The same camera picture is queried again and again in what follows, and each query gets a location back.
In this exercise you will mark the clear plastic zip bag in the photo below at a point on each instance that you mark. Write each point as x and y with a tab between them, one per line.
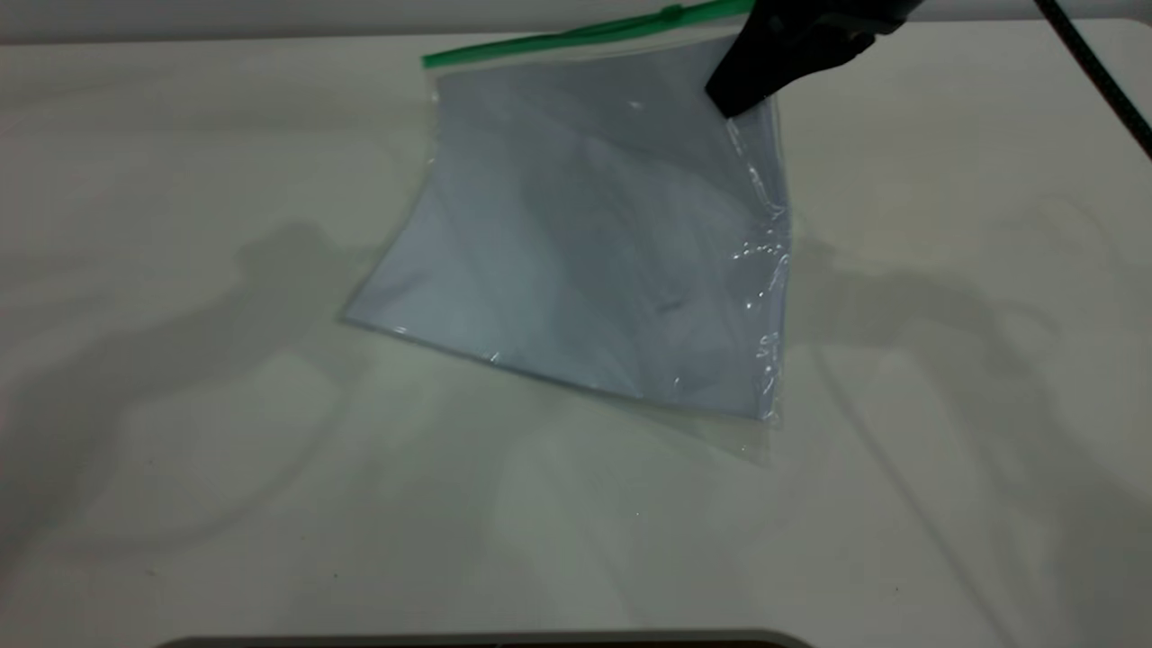
504	49

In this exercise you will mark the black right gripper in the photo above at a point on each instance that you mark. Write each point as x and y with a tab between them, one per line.
837	13

